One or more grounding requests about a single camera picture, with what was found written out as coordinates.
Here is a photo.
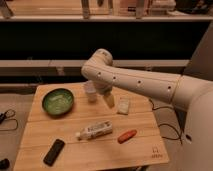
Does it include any black cable on right floor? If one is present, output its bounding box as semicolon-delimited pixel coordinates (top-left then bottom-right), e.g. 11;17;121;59
148;98;184;145

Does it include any small clear plastic packet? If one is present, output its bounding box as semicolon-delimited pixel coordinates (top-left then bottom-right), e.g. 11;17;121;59
117;98;130;115

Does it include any black cable on floor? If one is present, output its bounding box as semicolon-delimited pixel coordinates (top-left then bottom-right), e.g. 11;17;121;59
148;98;184;145
0;109;19;132

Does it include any black cable on left floor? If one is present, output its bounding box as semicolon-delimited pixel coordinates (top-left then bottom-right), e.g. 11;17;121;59
0;109;19;132

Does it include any wooden table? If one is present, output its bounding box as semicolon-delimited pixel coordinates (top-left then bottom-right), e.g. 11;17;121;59
14;83;169;171

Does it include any green ceramic bowl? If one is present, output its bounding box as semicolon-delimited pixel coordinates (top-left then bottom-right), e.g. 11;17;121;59
42;88;74;116

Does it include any black object at bottom left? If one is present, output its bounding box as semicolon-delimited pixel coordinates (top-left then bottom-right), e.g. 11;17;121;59
0;158;10;170

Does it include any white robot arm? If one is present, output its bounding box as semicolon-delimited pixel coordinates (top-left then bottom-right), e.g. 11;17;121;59
81;49;213;171

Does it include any white plastic bottle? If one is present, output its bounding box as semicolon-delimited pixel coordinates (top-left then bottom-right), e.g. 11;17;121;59
75;121;113;140

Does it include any black remote control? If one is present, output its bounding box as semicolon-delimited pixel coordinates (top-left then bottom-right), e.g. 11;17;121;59
43;139;65;166

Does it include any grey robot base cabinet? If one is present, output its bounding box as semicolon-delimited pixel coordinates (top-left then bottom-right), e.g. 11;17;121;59
184;21;213;81

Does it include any clear plastic cup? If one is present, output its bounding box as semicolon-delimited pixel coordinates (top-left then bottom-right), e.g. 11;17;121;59
83;80;97;102

